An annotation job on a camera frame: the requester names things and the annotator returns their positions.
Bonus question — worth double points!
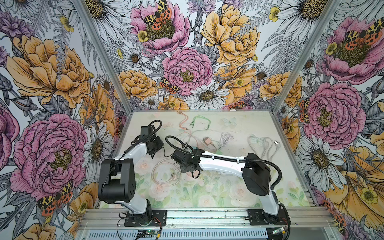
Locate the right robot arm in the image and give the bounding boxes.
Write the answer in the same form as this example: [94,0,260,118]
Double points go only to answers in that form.
[171,148,288,225]

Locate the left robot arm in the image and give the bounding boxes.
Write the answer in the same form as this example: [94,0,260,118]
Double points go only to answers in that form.
[98,137,164,227]

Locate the pink charger plug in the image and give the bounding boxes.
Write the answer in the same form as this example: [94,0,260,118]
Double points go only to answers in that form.
[203,137,212,146]

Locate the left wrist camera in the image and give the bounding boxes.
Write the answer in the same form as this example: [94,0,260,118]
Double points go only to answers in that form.
[140,126,154,139]

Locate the pink socket power cord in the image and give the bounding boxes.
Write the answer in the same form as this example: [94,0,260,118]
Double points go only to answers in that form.
[150,157,183,187]

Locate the green multi-head usb cable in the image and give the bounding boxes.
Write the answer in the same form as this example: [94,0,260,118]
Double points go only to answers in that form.
[191,115,212,130]

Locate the white tangled usb cable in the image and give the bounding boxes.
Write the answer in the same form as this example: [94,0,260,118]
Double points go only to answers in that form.
[217,131,235,148]

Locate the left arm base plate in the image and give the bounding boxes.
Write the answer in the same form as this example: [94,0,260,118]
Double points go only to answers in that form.
[124,210,168,227]

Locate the white power strip cord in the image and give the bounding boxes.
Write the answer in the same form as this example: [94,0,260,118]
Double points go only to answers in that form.
[247,134,281,163]

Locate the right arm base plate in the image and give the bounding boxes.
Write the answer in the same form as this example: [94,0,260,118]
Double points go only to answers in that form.
[245,208,291,226]

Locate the aluminium front rail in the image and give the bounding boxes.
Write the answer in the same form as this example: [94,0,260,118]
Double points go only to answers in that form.
[79,207,334,230]

